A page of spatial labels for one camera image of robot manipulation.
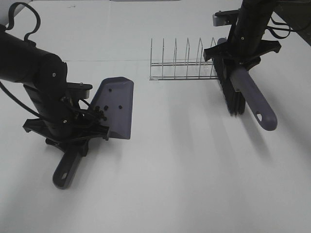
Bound pile of coffee beans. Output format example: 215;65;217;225
93;87;123;121

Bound purple plastic dustpan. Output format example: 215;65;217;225
52;77;134;189

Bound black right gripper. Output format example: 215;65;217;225
203;14;281;70

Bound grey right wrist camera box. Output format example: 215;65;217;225
212;9;240;27

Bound purple hand brush black bristles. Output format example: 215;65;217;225
213;46;277;131

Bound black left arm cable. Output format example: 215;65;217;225
0;2;103;129

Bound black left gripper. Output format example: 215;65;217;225
22;83;109;152

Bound metal wire dish rack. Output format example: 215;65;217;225
149;38;218;81

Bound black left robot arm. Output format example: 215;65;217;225
0;25;110;150

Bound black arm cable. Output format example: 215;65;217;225
0;2;103;129
264;11;311;39

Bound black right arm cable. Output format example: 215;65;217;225
264;11;311;39

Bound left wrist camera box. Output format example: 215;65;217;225
67;83;93;100

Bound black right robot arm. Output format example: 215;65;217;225
204;0;281;72

